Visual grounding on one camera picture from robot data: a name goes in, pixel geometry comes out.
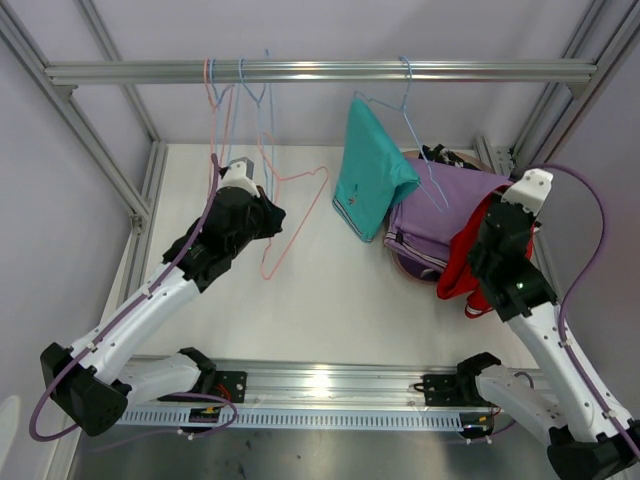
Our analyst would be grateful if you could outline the red trousers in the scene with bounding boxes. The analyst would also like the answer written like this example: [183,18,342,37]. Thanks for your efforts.
[436,183,554,322]

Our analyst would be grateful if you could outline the pale blue wire hanger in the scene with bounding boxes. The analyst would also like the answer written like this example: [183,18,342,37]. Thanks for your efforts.
[353,56,450,214]

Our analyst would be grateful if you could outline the lilac trousers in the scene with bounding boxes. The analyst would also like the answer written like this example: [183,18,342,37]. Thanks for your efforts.
[383,158,511,273]

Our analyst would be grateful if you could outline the light blue wire hanger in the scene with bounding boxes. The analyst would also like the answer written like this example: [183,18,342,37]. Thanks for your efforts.
[207,57,241,166]

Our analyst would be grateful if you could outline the black white patterned trousers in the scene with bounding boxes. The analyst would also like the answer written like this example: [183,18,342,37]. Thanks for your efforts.
[418,144,481,171]

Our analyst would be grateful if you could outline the teal trousers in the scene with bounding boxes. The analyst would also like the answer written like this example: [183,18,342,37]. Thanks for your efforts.
[332,98,420,243]

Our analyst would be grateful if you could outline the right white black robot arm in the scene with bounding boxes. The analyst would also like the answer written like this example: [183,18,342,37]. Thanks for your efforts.
[455,198,639,479]

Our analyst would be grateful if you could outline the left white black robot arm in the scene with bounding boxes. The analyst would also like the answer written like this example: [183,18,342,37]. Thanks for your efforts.
[40,187,286,436]

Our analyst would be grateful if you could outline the translucent brown plastic basin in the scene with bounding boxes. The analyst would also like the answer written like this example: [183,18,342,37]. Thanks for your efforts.
[391,150,490,282]

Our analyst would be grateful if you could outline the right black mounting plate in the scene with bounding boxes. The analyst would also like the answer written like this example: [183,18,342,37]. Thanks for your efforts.
[411,374,483,407]

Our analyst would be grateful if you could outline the black mounting plate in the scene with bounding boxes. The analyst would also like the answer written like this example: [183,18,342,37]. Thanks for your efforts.
[200,370,248,404]
[411,374,483,407]

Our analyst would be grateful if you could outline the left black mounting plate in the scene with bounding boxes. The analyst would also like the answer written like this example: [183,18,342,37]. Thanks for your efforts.
[200,370,248,404]

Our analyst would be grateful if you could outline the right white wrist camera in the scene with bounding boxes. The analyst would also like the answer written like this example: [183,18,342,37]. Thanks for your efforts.
[501,168,554,217]

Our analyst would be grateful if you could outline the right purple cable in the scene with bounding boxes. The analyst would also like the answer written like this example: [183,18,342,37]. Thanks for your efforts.
[449,163,640,446]

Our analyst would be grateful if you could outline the purple cable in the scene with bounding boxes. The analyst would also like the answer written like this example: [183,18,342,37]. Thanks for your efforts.
[449,163,640,446]
[27,152,240,443]

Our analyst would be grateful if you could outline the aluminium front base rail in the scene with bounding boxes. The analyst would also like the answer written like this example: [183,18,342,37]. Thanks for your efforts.
[214,359,456,411]

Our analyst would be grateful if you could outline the aluminium hanging rail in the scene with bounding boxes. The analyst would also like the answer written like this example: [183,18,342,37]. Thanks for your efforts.
[44,59,598,86]

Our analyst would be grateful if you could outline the slotted grey cable duct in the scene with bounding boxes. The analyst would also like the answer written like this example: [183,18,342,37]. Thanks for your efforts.
[117,406,463,432]

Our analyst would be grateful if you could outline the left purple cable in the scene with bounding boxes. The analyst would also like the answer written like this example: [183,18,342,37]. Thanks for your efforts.
[27,152,240,443]

